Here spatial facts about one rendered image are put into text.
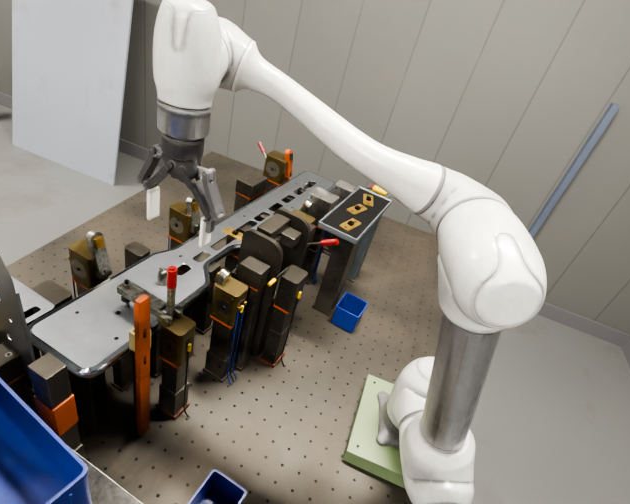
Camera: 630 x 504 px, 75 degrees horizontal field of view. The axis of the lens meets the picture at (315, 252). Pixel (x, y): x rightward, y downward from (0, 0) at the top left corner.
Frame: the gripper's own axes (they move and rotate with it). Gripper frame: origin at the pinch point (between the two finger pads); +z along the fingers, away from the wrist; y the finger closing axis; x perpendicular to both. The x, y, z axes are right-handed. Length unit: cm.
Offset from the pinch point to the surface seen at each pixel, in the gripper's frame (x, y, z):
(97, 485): 35.5, -15.6, 29.0
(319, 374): -36, -33, 62
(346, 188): -102, -4, 25
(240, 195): -75, 32, 35
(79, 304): 7.5, 23.0, 31.6
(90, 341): 13.9, 11.8, 31.7
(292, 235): -37.8, -10.3, 15.6
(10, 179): -108, 246, 130
